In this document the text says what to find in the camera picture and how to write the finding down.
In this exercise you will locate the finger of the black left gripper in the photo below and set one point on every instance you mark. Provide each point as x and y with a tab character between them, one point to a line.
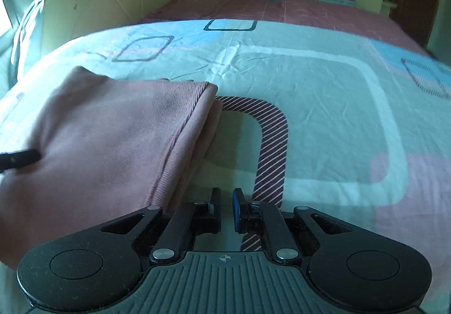
18	159

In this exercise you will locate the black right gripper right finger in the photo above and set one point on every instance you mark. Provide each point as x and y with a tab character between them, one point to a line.
345	266

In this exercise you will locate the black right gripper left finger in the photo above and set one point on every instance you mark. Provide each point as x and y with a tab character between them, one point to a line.
99	266

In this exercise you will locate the pink knit garment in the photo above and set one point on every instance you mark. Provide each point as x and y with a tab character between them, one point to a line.
108	148

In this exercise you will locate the light blue patterned bedsheet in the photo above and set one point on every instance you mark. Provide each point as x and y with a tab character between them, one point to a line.
351	126

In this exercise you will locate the pink striped bed cover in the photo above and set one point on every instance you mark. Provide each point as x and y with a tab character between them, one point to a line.
297	12

